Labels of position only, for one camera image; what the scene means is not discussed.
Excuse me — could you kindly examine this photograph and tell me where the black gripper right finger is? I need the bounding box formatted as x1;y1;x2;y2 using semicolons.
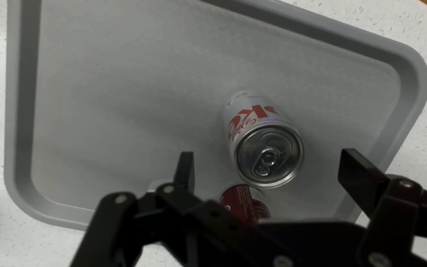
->
337;146;427;267

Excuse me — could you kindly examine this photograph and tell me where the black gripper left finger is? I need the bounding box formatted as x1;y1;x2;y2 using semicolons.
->
70;149;285;267

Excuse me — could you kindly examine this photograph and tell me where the dark red soda can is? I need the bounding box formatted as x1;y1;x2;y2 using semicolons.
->
219;182;273;225

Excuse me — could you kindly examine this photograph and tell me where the silver diet cola can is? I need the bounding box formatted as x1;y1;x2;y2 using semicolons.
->
222;88;306;189

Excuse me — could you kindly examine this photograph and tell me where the gray plastic tray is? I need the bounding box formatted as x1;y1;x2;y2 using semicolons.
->
4;0;427;231

